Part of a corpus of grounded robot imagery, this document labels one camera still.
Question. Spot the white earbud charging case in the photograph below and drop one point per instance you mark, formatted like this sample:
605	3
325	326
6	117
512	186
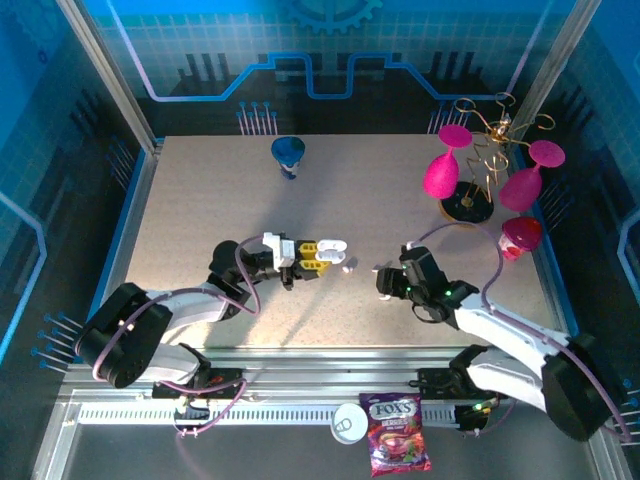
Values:
330	246

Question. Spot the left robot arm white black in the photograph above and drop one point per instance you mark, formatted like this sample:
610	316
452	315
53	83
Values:
195	305

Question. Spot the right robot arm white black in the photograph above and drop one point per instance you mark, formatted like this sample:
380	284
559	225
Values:
500	325

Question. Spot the pink wine glass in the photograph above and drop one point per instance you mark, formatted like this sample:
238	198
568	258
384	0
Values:
440	175
520	190

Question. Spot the red pink jelly cup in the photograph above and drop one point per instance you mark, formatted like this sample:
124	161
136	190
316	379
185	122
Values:
520	237

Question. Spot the blue plastic cup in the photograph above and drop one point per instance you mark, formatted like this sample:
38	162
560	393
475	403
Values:
288	150

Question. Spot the white pull-tab can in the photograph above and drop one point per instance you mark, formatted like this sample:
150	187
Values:
349	424

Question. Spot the purple Fox's candy bag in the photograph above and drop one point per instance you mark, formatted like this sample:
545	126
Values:
395	435

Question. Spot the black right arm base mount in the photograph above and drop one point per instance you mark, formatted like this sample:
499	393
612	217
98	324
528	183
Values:
435	380

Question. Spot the aluminium mounting rail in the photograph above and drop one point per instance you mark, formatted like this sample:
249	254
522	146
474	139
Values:
325	372

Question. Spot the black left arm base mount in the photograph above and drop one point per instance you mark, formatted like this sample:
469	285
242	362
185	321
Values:
220	377

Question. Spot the aluminium frame post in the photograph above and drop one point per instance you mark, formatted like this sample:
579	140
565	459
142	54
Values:
107	75
555	65

